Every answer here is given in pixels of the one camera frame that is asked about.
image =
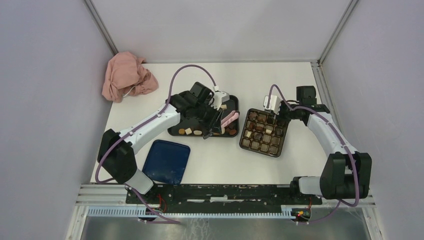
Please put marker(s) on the white cube chocolate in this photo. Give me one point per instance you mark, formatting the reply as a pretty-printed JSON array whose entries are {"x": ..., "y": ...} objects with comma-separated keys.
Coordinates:
[{"x": 188, "y": 131}]

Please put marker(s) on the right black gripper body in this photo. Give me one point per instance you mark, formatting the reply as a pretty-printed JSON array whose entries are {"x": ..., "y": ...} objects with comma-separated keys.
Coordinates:
[{"x": 286, "y": 114}]

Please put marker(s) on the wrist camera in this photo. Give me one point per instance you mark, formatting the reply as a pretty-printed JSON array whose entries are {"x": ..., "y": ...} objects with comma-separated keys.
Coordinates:
[
  {"x": 271, "y": 104},
  {"x": 219, "y": 97}
]

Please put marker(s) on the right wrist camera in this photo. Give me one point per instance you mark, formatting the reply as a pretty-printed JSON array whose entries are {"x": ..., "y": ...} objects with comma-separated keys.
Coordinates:
[{"x": 271, "y": 104}]

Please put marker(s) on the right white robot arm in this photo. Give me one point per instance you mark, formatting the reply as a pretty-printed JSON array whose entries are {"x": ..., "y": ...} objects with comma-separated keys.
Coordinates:
[{"x": 347, "y": 172}]

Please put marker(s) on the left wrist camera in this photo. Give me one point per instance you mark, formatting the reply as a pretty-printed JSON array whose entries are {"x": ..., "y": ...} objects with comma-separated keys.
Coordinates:
[{"x": 219, "y": 97}]

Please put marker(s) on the blue tin lid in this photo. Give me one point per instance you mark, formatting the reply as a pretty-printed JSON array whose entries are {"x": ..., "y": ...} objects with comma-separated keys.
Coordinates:
[{"x": 166, "y": 162}]

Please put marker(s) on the black chocolate tray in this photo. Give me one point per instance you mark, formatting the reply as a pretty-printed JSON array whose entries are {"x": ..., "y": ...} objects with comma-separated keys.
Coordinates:
[{"x": 232, "y": 105}]

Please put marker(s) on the blue chocolate box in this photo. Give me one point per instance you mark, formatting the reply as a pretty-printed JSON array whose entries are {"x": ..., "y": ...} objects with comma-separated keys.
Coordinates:
[{"x": 253, "y": 137}]

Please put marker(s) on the pink cat paw tongs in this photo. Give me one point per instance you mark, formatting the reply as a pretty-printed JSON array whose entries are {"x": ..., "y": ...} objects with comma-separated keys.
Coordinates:
[{"x": 226, "y": 121}]

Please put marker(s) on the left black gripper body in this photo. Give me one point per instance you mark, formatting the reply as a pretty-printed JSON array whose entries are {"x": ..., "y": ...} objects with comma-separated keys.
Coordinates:
[{"x": 207, "y": 117}]

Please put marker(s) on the pink cloth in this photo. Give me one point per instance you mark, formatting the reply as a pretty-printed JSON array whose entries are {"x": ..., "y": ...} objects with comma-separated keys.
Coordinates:
[{"x": 126, "y": 76}]

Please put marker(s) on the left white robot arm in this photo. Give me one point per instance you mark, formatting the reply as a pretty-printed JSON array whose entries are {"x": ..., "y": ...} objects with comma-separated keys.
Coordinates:
[{"x": 118, "y": 149}]

